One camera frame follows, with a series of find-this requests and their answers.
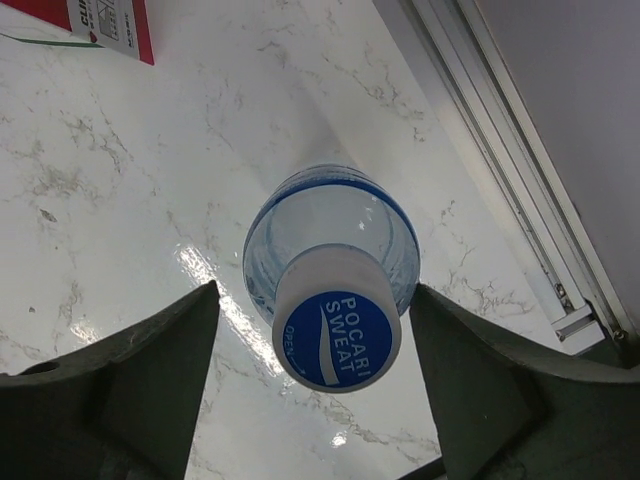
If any blue label bottle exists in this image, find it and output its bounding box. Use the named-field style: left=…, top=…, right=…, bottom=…
left=242, top=164, right=421, bottom=393

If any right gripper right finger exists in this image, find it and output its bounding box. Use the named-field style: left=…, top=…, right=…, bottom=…
left=410, top=285, right=639, bottom=479

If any right aluminium table rail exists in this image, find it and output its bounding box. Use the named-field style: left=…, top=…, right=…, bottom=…
left=401, top=1, right=639, bottom=364

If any red binder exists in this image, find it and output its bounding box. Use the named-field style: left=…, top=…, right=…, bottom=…
left=66, top=0, right=154, bottom=65

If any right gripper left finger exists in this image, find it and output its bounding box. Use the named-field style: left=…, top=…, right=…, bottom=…
left=1, top=282, right=220, bottom=479

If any green lever arch binder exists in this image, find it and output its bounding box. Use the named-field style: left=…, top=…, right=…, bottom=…
left=0, top=33, right=104, bottom=49

